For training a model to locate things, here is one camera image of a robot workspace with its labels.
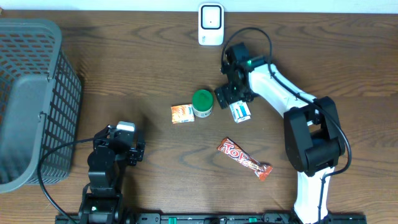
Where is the white Panadol box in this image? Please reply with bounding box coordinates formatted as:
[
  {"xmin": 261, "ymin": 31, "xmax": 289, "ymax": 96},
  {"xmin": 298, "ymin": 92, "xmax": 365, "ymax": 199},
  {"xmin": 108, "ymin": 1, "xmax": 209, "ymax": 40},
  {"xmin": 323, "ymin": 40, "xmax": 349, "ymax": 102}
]
[{"xmin": 229, "ymin": 101, "xmax": 251, "ymax": 123}]

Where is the green lid jar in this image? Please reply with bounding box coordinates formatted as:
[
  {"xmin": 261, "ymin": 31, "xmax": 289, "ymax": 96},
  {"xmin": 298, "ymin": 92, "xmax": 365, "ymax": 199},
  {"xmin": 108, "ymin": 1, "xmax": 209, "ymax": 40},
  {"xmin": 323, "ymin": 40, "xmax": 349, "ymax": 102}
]
[{"xmin": 192, "ymin": 90, "xmax": 213, "ymax": 118}]

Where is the red Top chocolate bar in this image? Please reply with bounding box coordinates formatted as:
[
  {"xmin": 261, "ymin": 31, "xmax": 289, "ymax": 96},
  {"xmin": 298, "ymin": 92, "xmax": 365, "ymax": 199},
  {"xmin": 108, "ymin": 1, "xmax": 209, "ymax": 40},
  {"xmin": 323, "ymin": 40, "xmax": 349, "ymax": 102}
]
[{"xmin": 217, "ymin": 137, "xmax": 273, "ymax": 181}]

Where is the orange snack packet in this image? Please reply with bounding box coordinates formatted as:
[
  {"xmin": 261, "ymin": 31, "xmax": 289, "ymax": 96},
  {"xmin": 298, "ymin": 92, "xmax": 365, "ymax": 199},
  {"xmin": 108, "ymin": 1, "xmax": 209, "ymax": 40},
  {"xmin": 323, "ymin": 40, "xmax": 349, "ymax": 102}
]
[{"xmin": 170, "ymin": 104, "xmax": 195, "ymax": 124}]

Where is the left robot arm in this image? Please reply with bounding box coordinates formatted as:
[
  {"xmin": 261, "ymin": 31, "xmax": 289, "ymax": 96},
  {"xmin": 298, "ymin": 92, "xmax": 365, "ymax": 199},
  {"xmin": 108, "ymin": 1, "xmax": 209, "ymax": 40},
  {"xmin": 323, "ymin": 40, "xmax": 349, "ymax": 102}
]
[{"xmin": 78, "ymin": 121, "xmax": 146, "ymax": 224}]

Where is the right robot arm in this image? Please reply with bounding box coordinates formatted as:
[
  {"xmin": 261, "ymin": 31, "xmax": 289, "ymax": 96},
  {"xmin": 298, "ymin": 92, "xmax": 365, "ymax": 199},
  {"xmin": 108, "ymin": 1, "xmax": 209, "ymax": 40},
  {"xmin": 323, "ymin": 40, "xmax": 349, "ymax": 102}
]
[{"xmin": 215, "ymin": 43, "xmax": 345, "ymax": 223}]

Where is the white barcode scanner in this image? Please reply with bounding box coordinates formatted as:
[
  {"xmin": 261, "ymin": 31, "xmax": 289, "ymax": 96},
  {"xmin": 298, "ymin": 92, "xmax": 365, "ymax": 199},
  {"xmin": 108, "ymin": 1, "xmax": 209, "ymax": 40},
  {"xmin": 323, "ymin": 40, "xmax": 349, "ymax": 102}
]
[{"xmin": 198, "ymin": 2, "xmax": 224, "ymax": 46}]

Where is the grey plastic basket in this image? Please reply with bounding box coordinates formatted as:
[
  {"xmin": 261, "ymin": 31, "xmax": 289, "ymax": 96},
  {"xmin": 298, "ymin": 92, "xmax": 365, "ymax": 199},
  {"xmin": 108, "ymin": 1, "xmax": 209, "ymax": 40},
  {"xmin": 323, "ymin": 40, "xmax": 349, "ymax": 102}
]
[{"xmin": 1, "ymin": 19, "xmax": 82, "ymax": 193}]

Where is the black left camera cable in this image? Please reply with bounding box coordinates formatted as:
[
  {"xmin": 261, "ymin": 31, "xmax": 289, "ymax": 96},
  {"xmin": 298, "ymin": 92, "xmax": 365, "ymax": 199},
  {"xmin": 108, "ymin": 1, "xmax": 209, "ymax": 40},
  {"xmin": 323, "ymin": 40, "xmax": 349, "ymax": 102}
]
[{"xmin": 37, "ymin": 136, "xmax": 97, "ymax": 224}]

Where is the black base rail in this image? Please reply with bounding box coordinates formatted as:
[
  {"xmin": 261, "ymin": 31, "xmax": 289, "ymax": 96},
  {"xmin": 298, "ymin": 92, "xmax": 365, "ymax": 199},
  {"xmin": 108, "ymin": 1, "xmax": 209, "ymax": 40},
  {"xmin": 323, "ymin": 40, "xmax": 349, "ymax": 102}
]
[{"xmin": 55, "ymin": 212, "xmax": 368, "ymax": 224}]

